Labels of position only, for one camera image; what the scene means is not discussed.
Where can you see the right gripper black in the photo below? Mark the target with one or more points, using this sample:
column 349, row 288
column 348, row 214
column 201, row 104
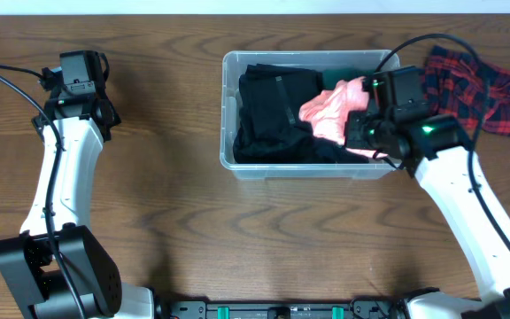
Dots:
column 355, row 129

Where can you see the pink garment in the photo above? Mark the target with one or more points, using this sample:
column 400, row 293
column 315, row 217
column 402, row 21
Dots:
column 328, row 112

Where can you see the dark green cloth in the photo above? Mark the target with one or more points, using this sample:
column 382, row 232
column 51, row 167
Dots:
column 331, row 77

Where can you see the large black garment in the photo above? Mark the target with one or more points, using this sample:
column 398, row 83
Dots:
column 265, row 143

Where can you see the black cloth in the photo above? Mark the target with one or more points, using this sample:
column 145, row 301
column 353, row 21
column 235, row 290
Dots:
column 272, row 97

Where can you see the red plaid flannel shirt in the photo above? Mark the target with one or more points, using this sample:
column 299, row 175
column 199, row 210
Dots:
column 452, row 84

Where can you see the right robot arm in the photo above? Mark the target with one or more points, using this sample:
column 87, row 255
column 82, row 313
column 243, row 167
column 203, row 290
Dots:
column 437, row 152

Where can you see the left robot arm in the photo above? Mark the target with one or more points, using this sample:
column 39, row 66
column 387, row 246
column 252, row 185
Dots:
column 55, row 267

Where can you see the clear plastic storage bin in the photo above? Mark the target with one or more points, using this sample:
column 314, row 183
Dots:
column 235, row 63

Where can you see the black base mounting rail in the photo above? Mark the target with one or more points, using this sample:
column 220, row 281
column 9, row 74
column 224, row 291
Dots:
column 355, row 309

